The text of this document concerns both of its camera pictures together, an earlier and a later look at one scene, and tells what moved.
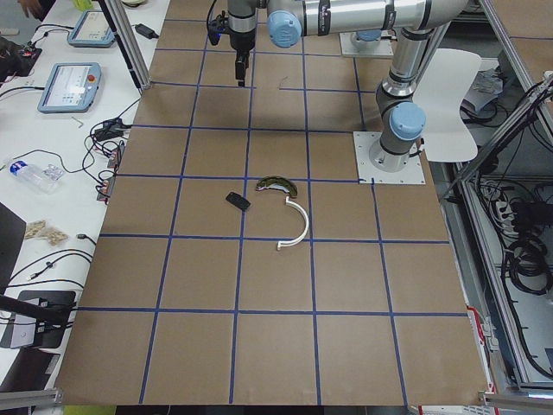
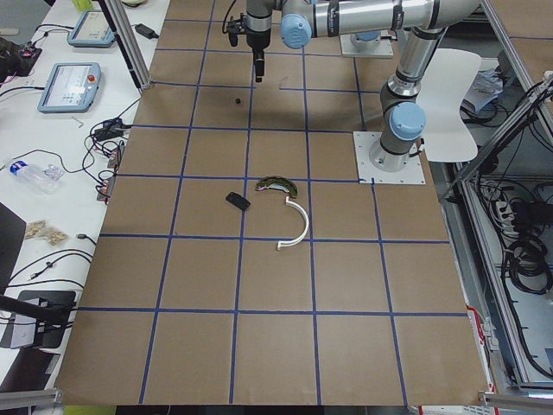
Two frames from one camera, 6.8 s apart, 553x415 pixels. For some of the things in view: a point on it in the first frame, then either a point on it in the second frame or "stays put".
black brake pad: x=238 y=201 stays put
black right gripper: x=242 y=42 → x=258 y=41
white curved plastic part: x=304 y=230 stays put
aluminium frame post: x=131 y=42 stays put
